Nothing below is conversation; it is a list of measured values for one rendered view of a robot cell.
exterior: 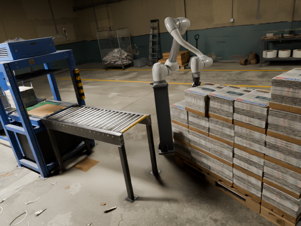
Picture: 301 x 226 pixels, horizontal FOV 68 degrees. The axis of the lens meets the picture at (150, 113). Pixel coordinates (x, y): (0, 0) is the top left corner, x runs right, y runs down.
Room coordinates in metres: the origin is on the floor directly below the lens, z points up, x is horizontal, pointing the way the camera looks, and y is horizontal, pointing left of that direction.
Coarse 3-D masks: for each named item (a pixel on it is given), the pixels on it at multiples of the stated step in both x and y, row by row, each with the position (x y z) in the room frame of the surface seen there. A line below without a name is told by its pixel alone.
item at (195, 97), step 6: (186, 90) 2.25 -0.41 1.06; (192, 90) 2.22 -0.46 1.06; (198, 90) 2.19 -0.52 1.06; (204, 90) 2.17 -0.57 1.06; (210, 90) 2.15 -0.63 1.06; (186, 96) 2.24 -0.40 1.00; (192, 96) 2.15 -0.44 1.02; (198, 96) 2.08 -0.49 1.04; (204, 96) 2.01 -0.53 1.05; (186, 102) 2.24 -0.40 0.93; (192, 102) 2.17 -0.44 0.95; (198, 102) 2.09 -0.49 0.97; (204, 102) 2.02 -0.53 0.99; (192, 108) 2.16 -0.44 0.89; (198, 108) 2.09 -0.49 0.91; (204, 108) 2.03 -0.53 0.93
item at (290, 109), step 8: (272, 104) 1.51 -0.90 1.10; (280, 104) 1.46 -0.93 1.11; (296, 112) 1.37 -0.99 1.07; (272, 136) 1.49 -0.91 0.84; (280, 136) 1.44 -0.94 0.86; (288, 136) 1.39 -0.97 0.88; (272, 160) 1.47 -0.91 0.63; (288, 168) 1.37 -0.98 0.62; (296, 168) 1.33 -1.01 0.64; (272, 184) 1.46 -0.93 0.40; (288, 192) 1.35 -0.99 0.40; (272, 208) 1.45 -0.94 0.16; (288, 216) 1.34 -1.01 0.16
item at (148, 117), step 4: (76, 104) 3.12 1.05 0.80; (92, 108) 2.87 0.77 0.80; (96, 108) 2.83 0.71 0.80; (100, 108) 2.81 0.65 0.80; (104, 108) 2.79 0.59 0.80; (124, 112) 2.54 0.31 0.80; (128, 112) 2.52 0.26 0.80; (132, 112) 2.51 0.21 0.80; (136, 112) 2.49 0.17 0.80; (148, 116) 2.34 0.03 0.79; (144, 120) 2.37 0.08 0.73; (148, 120) 2.34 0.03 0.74; (148, 124) 2.34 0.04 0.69
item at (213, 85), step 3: (204, 84) 2.38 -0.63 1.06; (207, 84) 2.36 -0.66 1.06; (210, 84) 2.34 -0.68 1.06; (213, 84) 2.33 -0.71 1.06; (216, 84) 2.31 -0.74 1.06; (219, 84) 2.30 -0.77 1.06; (210, 87) 2.24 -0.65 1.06; (213, 87) 2.23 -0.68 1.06; (216, 87) 2.21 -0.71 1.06; (219, 87) 2.20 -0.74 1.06; (222, 87) 2.19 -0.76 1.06
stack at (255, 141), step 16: (176, 112) 2.40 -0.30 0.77; (176, 128) 2.43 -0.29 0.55; (208, 128) 2.03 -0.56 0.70; (224, 128) 1.87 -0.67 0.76; (240, 128) 1.73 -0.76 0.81; (176, 144) 2.46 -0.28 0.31; (192, 144) 2.23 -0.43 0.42; (208, 144) 2.02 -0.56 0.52; (224, 144) 1.85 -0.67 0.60; (240, 144) 1.72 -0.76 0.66; (256, 144) 1.60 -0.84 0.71; (176, 160) 2.48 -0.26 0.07; (192, 160) 2.23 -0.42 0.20; (208, 160) 2.03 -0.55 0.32; (240, 160) 1.72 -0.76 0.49; (256, 160) 1.59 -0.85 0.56; (208, 176) 2.03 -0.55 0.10; (224, 176) 1.86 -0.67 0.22; (240, 176) 1.71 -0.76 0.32; (224, 192) 1.85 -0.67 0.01; (240, 192) 1.70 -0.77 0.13; (256, 192) 1.57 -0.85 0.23; (256, 208) 1.56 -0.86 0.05
